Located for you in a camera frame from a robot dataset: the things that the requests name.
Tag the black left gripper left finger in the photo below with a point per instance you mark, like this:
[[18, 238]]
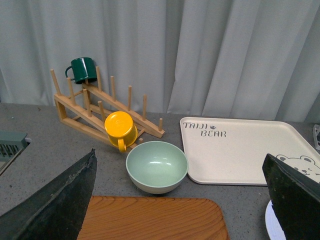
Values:
[[57, 210]]

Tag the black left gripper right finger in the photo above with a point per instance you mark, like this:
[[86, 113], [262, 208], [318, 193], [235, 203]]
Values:
[[295, 199]]

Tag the white round plate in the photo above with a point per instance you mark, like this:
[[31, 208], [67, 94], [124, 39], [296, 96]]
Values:
[[272, 224]]

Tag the wooden cutting board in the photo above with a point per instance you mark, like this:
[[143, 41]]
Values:
[[153, 218]]

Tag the green plastic basket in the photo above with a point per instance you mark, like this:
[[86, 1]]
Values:
[[12, 144]]

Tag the beige bear tray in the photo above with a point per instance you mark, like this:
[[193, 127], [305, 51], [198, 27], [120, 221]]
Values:
[[232, 151]]

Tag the yellow mug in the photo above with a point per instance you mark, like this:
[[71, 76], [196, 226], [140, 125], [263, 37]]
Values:
[[121, 130]]

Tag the wooden peg drying rack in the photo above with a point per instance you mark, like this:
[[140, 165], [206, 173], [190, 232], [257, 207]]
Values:
[[84, 110]]

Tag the light green bowl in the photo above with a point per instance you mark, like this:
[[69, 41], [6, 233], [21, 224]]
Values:
[[157, 167]]

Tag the grey curtain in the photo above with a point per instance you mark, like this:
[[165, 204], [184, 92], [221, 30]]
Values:
[[250, 59]]

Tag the dark green mug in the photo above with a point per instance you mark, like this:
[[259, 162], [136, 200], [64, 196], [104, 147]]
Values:
[[84, 69]]

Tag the white wire cup rack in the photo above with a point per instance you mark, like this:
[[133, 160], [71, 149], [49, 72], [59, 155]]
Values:
[[316, 136]]

